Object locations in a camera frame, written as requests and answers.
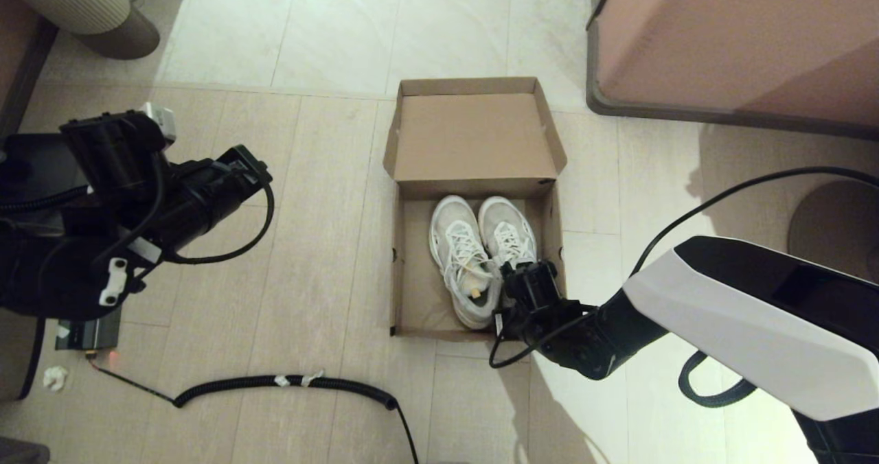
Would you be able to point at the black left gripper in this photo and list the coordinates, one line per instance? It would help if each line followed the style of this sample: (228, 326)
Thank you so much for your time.
(213, 200)

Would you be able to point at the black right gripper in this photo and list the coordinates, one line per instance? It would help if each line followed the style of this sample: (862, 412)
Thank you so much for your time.
(542, 320)

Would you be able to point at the white mesh sneaker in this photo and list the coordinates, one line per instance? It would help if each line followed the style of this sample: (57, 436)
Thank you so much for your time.
(508, 224)
(453, 224)

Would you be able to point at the brown cardboard shoe box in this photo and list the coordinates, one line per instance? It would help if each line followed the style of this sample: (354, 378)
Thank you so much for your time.
(474, 141)

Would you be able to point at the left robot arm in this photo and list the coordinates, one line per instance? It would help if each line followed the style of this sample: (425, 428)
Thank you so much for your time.
(55, 265)

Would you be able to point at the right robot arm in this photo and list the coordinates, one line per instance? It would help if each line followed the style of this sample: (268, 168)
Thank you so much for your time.
(755, 313)

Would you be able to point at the grey black power supply box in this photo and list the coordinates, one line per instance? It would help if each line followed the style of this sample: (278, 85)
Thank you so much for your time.
(89, 333)

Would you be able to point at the dark square floor stand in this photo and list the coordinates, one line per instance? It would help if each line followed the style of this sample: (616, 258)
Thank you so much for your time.
(34, 162)

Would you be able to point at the crumpled white tissue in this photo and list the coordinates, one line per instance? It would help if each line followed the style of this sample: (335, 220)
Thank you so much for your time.
(55, 378)

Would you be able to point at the brown wooden furniture side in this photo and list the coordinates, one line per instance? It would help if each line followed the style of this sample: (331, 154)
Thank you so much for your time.
(17, 59)

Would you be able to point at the dark rounded seat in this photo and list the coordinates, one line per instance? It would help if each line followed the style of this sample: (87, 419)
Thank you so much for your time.
(15, 364)

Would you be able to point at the brown round floor base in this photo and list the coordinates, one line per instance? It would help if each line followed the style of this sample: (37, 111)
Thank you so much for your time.
(831, 224)

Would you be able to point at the dark grey floor object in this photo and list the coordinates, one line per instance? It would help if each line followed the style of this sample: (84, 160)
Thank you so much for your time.
(20, 454)

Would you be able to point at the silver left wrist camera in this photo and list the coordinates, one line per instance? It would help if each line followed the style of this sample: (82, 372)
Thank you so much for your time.
(161, 117)

